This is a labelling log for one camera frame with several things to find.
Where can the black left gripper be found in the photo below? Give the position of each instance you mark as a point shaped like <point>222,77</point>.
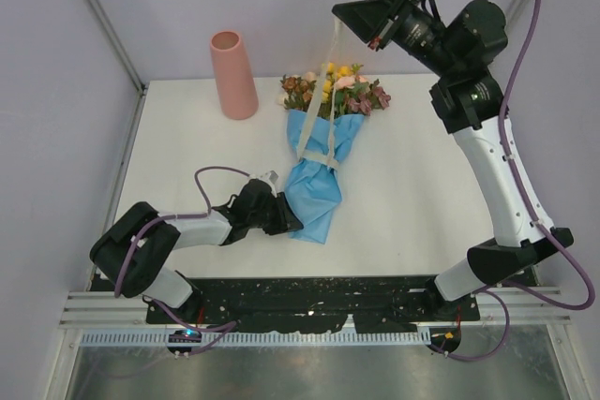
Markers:
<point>286,219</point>

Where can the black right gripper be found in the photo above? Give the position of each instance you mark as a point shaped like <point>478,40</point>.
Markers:
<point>368,19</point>

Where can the blue wrapping paper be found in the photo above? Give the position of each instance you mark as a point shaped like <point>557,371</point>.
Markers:
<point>312,189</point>

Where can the artificial flower bunch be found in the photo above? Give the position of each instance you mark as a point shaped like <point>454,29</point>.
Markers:
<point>345,90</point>

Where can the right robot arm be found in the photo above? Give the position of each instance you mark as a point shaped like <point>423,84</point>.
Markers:
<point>467,99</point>

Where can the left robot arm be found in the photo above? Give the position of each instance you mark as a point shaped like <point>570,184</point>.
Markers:
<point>133,252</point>

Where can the pink tapered vase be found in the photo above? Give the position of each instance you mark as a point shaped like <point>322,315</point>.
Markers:
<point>234,80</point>

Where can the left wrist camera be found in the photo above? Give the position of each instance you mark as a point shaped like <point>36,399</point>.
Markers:
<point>270,178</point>

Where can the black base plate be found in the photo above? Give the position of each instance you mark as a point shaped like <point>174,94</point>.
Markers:
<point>375,304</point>

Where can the white slotted cable duct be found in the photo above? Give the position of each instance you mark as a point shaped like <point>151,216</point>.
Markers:
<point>173,338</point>

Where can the left aluminium frame post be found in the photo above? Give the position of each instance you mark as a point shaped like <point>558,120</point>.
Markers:
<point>106,28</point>

